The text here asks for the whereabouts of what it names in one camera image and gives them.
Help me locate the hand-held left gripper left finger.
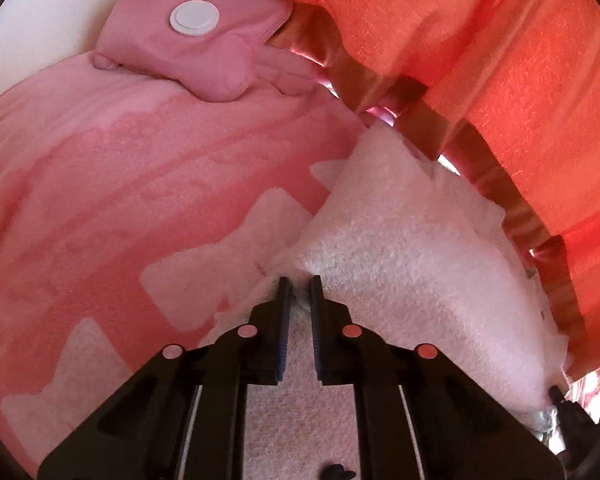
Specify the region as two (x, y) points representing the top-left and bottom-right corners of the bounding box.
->
(37, 276), (295, 480)

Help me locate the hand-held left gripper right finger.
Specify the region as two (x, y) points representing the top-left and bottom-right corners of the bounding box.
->
(307, 275), (566, 480)

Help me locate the pink blanket with white pattern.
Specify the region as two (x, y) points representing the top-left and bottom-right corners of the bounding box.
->
(0, 52), (376, 480)

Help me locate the shiny brown satin cloth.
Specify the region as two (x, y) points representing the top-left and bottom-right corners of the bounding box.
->
(270, 5), (587, 333)

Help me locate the orange textured cloth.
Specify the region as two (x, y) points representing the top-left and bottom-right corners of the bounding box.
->
(215, 0), (600, 378)

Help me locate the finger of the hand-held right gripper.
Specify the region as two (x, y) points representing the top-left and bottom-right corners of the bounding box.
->
(547, 385), (598, 463)

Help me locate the pink hot water bag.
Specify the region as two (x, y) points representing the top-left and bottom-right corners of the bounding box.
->
(92, 0), (327, 104)

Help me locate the white fluffy small garment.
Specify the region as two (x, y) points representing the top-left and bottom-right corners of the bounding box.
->
(200, 122), (577, 480)

